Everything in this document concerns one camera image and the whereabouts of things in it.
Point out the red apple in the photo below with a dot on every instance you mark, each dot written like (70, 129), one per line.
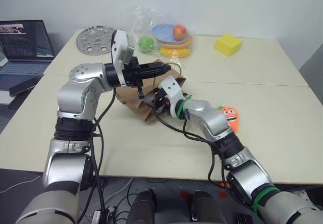
(179, 32)

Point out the blue plate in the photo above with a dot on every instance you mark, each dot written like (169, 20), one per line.
(162, 32)

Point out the orange carrot plush toy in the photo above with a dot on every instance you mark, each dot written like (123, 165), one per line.
(230, 118)

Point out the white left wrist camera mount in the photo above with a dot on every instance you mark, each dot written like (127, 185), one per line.
(120, 45)

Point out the yellow banana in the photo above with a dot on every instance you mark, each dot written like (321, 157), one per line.
(174, 52)

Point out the clear plastic bag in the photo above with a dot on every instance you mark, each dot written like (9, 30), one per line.
(141, 19)

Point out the open dark laptop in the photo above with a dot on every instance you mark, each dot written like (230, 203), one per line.
(25, 42)

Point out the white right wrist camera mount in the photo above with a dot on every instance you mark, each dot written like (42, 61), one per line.
(172, 90)

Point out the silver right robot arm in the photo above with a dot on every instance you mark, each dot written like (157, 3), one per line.
(214, 123)

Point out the brown paper bag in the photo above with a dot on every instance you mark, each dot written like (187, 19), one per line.
(136, 103)

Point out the yellow cheese plush toy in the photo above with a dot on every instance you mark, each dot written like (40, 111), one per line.
(228, 45)

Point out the round perforated metal disc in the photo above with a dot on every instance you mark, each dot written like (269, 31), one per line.
(94, 41)

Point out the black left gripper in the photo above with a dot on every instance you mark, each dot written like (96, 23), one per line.
(132, 72)

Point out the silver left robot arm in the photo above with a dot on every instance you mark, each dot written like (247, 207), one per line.
(75, 95)

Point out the dark rounded shape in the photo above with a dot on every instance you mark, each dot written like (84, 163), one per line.
(141, 206)

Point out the green wrist zip tie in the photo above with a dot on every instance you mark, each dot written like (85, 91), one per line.
(179, 109)

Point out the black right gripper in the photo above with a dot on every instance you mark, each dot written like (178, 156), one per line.
(161, 103)

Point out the orange yellow plate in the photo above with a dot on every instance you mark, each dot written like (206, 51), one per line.
(188, 42)

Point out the green apple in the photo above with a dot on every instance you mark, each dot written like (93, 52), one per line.
(146, 44)

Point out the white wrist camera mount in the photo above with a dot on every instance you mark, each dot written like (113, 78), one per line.
(120, 45)
(172, 90)

